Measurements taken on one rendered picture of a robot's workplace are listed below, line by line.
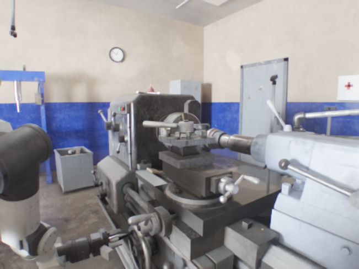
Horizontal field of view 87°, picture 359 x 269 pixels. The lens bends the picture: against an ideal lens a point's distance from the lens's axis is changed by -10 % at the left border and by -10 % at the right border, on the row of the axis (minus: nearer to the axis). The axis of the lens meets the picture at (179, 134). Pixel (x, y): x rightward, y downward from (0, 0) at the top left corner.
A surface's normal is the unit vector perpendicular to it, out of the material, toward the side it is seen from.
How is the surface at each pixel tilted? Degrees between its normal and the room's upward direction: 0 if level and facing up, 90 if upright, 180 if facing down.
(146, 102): 90
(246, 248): 90
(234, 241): 90
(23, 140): 45
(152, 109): 90
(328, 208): 66
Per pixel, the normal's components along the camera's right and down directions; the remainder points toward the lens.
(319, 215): -0.74, -0.40
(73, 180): 0.62, 0.11
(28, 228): 0.81, 0.42
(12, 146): 0.77, -0.58
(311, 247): -0.84, 0.07
